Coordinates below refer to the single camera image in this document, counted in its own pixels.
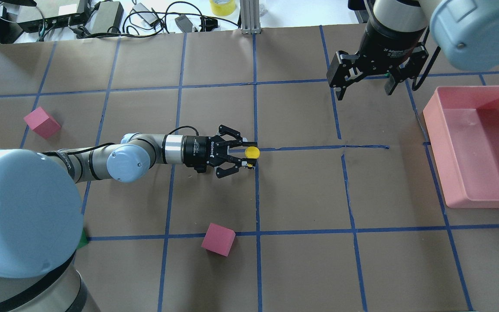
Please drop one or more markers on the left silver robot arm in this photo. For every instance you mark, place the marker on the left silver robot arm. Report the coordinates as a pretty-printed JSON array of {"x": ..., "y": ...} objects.
[{"x": 41, "y": 223}]

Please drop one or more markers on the yellow tape roll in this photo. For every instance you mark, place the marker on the yellow tape roll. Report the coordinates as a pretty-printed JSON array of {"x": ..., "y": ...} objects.
[{"x": 222, "y": 7}]

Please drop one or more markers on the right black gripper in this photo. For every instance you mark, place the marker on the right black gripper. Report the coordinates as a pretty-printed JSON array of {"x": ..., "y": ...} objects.
[{"x": 388, "y": 45}]

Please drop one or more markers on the pink foam cube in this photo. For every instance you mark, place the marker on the pink foam cube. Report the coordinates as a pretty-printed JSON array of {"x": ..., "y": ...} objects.
[
  {"x": 218, "y": 239},
  {"x": 42, "y": 123}
]

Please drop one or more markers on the green foam cube centre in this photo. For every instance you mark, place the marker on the green foam cube centre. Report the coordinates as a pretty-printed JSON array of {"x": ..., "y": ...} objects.
[{"x": 83, "y": 241}]

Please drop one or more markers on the pink plastic bin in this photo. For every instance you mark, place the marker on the pink plastic bin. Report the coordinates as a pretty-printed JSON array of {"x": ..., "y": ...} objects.
[{"x": 463, "y": 128}]

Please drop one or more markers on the black power adapter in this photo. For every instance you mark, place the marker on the black power adapter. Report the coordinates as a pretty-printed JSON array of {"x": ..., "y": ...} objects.
[{"x": 108, "y": 15}]

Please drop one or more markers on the aluminium frame post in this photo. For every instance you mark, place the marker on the aluminium frame post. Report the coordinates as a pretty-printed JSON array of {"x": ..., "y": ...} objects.
[{"x": 250, "y": 17}]

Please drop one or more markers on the pink foam cube far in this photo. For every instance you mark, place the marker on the pink foam cube far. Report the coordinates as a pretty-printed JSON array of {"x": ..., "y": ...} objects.
[{"x": 42, "y": 123}]

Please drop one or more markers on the pink foam cube near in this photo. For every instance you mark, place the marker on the pink foam cube near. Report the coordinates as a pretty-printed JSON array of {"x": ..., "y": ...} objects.
[{"x": 218, "y": 239}]

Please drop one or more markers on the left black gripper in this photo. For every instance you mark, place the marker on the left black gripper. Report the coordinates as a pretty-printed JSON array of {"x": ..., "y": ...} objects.
[{"x": 194, "y": 150}]

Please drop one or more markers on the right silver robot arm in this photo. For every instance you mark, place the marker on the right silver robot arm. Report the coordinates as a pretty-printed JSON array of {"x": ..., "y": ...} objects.
[{"x": 465, "y": 31}]

